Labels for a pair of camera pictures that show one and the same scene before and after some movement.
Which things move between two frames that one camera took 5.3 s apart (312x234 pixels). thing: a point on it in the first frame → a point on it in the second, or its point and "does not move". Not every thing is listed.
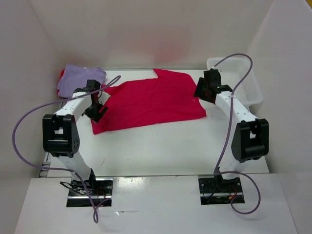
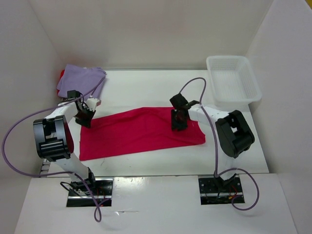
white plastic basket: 232,70 does not move
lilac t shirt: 75,76 does not move
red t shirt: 61,75 does not move
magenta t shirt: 169,97 → 128,130
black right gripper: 203,90 → 178,121
